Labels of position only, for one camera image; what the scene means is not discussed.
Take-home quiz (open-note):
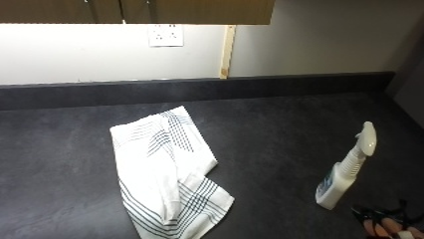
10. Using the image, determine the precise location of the white spray bottle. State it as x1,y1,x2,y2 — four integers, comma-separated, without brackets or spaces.
314,120,379,211

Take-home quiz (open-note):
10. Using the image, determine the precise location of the white striped tea towel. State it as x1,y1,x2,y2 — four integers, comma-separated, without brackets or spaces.
109,105,235,239

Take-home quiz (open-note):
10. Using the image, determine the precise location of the pale wooden strip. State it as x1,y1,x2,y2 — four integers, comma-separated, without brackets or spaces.
218,24,237,80

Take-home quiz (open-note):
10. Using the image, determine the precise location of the white wall socket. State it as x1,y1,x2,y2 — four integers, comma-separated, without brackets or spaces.
147,24,186,48

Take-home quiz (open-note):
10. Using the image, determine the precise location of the brown wall cabinet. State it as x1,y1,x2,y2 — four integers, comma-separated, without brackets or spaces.
0,0,276,26

